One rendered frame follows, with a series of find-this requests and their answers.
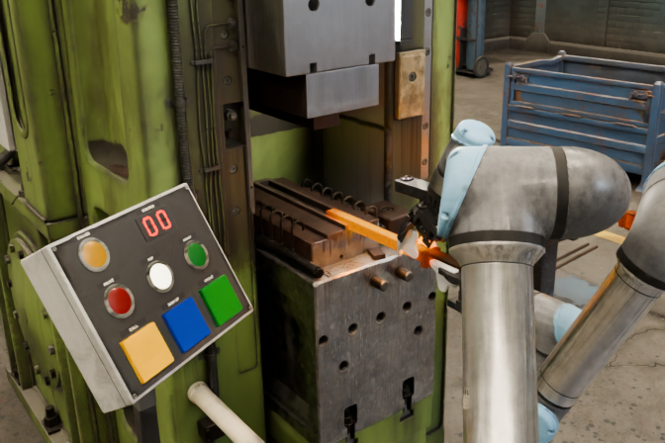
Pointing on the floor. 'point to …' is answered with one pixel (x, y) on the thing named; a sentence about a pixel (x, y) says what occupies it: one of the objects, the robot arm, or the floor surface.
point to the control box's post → (146, 418)
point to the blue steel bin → (588, 109)
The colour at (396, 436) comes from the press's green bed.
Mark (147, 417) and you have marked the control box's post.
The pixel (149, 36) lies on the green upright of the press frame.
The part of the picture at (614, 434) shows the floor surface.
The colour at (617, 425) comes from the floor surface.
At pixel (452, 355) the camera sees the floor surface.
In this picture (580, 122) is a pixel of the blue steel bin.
